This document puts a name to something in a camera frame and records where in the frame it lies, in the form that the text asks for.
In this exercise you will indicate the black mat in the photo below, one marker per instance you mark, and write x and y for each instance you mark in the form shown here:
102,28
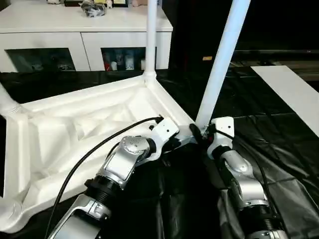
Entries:
284,149

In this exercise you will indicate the white plastic table top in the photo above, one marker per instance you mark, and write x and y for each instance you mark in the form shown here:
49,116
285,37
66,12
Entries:
55,124

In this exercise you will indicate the white sideboard with glass doors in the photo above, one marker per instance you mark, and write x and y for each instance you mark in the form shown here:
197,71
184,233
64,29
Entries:
50,25

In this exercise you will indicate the black cabinet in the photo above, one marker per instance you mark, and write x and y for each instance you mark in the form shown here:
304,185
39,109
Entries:
269,22

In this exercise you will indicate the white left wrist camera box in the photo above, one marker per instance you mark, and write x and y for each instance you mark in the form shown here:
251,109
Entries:
165,129

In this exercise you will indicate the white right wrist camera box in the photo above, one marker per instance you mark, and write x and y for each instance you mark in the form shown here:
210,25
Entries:
222,127

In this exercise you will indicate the white plastic table leg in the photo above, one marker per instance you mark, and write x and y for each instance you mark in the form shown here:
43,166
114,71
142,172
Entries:
7,102
4,211
151,40
222,55

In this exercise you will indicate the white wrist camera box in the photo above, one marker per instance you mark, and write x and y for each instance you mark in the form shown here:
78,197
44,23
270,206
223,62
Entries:
165,129
222,127

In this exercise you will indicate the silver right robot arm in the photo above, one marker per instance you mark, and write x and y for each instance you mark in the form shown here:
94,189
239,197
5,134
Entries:
244,184

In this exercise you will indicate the small yellow label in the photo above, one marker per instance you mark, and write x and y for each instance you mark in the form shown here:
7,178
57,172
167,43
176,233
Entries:
207,59

